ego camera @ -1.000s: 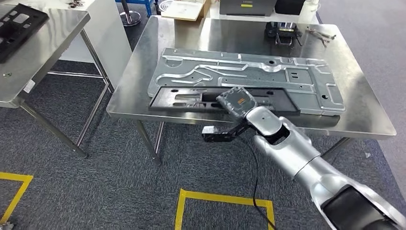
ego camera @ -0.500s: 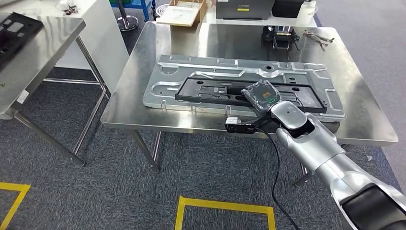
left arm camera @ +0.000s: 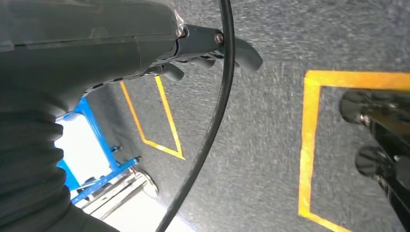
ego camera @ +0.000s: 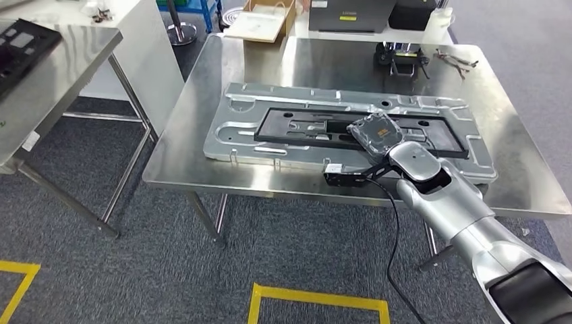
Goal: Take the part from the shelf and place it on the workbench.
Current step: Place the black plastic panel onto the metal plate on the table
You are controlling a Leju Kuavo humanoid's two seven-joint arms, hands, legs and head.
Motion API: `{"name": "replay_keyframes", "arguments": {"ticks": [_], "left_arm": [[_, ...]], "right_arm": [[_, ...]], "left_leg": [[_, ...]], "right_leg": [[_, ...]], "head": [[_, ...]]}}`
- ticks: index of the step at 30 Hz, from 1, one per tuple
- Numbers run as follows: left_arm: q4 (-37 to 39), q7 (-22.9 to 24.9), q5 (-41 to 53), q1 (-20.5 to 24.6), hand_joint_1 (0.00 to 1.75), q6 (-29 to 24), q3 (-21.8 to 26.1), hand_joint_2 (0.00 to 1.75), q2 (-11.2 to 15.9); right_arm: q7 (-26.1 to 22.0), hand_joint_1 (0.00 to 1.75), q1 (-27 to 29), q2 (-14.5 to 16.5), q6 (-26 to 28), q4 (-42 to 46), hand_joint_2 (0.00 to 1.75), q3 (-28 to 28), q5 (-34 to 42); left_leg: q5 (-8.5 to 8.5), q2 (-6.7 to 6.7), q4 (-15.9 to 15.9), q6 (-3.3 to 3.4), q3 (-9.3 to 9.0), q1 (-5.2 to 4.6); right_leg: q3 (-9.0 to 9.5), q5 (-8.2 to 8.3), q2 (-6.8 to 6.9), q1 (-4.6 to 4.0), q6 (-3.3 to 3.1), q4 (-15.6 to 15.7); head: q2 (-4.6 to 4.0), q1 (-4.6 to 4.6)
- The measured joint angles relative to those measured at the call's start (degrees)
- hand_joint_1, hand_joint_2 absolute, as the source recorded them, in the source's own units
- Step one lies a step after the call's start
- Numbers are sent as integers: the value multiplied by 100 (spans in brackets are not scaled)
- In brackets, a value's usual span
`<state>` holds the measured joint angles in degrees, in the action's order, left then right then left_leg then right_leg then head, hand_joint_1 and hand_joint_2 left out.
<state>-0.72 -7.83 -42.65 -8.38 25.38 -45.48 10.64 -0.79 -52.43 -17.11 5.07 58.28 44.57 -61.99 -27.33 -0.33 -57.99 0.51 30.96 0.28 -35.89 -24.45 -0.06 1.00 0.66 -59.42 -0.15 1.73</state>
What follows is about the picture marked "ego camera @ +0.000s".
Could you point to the brown cardboard box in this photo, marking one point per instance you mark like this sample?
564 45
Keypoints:
290 20

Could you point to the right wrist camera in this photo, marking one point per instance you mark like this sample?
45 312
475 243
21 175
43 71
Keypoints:
344 180

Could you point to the green plastic bin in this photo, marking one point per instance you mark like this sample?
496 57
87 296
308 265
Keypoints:
172 2

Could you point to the black plastic frame part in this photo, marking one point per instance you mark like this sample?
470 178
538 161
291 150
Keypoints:
42 53
269 131

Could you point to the white desk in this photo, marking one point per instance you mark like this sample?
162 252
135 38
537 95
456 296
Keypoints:
402 37

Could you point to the black case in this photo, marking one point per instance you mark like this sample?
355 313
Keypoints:
411 15

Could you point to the person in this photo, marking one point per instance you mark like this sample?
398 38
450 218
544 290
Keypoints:
306 4

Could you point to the chrome stanchion post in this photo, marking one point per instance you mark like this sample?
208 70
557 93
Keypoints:
181 35

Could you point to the blue metal cart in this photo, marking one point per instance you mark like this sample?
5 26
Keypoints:
208 13

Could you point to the black device yellow label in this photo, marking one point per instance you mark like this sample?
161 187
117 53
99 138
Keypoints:
402 58

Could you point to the white plastic jug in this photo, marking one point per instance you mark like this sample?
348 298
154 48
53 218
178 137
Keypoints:
435 27

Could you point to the white flat sheet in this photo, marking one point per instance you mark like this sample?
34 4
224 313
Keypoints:
254 29

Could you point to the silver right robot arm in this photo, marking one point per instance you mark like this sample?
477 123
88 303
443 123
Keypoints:
447 196

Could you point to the white cabinet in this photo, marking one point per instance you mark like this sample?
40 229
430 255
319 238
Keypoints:
147 53

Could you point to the steel workbench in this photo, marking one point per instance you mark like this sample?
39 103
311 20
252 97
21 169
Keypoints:
201 134

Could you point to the black round ribbed base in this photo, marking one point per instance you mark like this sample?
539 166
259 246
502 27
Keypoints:
230 20

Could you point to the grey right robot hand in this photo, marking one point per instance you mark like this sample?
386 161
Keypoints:
377 136

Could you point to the small dark clips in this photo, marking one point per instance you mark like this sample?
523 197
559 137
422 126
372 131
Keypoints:
102 16

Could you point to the steel side table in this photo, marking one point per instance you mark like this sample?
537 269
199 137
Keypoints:
67 67

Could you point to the silver sheet metal panel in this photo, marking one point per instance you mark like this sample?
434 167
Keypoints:
225 136

